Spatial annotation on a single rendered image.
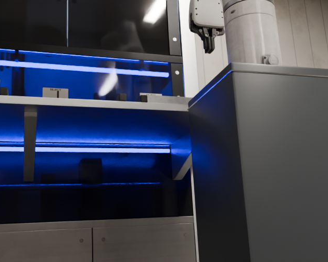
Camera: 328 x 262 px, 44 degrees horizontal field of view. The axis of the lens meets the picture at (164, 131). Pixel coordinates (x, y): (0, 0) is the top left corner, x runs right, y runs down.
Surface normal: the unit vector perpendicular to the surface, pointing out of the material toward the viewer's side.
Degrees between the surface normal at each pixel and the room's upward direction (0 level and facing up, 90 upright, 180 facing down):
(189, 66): 90
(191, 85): 90
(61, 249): 90
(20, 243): 90
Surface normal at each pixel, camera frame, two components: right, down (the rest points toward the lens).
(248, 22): -0.30, -0.22
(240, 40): -0.58, -0.17
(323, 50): 0.28, -0.25
